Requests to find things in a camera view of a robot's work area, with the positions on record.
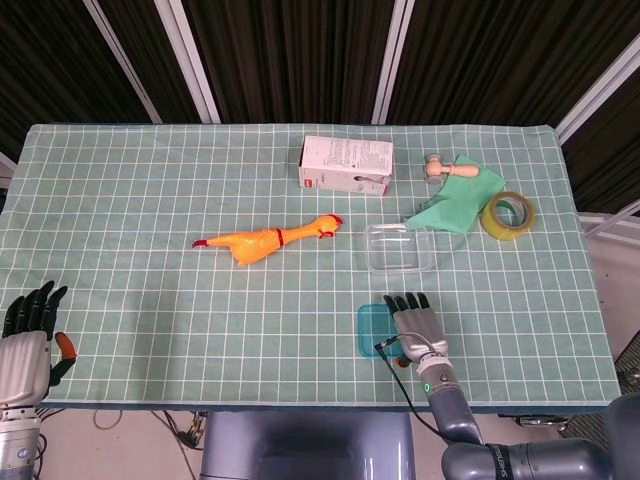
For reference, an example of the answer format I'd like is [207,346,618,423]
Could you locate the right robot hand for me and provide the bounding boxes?
[382,291,450,368]

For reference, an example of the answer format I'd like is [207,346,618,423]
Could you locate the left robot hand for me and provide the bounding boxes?
[0,280,79,407]

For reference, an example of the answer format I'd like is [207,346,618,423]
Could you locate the blue translucent lid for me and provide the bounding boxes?
[357,303,406,358]

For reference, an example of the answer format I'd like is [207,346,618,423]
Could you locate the clear plastic container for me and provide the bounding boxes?
[364,223,434,274]

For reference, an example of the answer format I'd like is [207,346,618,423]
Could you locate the white cardboard product box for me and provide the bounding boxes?
[298,135,396,198]

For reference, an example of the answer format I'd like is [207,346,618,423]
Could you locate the dark teal table underlay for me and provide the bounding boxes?
[39,399,626,416]

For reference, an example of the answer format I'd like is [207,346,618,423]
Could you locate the yellow adhesive tape roll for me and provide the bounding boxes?
[479,190,537,242]

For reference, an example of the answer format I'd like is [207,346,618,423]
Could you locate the green cloth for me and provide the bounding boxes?
[403,154,506,235]

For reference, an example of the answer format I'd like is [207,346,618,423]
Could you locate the grey-blue robot torso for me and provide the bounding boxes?
[199,410,416,480]

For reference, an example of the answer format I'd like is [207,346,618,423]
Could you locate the small wooden toy hammer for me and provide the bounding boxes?
[424,154,481,184]

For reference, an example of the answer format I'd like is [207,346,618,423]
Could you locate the green checkered tablecloth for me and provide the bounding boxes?
[0,123,625,407]

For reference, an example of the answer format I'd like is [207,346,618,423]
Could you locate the yellow rubber chicken toy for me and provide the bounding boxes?
[192,214,345,268]

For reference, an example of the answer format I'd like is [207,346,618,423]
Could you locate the black pleated curtain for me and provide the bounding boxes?
[0,0,640,216]

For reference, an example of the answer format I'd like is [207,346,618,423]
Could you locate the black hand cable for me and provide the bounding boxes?
[374,334,449,444]

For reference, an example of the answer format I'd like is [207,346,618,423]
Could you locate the black floor cable with plug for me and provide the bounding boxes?
[149,410,209,451]

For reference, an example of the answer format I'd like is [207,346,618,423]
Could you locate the white metal frame rail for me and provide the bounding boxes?
[578,199,640,236]
[0,152,19,189]

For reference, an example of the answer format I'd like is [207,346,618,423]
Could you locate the white metal frame post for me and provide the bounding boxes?
[370,0,416,125]
[555,37,640,146]
[154,0,222,124]
[82,0,164,125]

